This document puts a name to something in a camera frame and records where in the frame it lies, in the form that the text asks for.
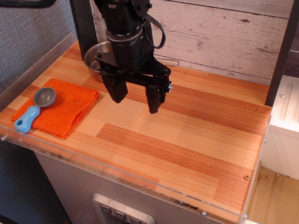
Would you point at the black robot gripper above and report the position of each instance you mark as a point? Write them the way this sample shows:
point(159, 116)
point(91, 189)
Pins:
point(155, 87)

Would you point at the blue and grey spoon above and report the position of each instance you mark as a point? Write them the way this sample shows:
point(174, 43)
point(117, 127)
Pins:
point(43, 98)

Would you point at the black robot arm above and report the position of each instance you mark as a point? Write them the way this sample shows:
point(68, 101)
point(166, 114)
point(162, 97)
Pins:
point(129, 31)

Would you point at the small steel pan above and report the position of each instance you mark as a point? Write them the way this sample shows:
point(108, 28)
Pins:
point(130, 60)

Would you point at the orange folded cloth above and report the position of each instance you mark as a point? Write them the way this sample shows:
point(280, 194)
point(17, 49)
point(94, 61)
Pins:
point(71, 105)

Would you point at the clear acrylic edge guard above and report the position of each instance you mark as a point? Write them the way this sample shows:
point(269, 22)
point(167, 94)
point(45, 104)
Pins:
point(177, 195)

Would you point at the grey cabinet with dispenser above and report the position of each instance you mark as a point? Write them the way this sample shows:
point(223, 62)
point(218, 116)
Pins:
point(88, 198)

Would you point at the white ridged appliance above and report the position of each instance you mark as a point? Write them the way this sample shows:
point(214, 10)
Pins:
point(281, 149)

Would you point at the dark vertical post left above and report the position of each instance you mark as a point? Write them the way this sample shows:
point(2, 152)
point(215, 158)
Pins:
point(84, 24)

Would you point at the dark vertical post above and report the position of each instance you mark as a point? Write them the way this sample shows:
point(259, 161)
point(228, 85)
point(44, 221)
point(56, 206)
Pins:
point(291, 28)
point(84, 24)

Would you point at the dark vertical post right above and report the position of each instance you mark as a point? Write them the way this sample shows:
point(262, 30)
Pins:
point(291, 28)

